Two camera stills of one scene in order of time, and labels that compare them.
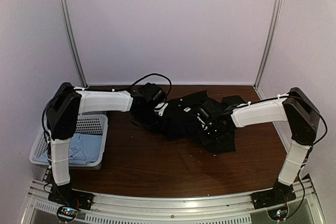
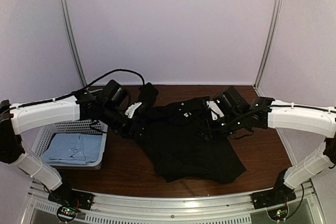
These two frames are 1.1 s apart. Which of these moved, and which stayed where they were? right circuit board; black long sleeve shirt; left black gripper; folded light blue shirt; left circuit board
Moved: black long sleeve shirt; left black gripper
Stayed: folded light blue shirt; right circuit board; left circuit board
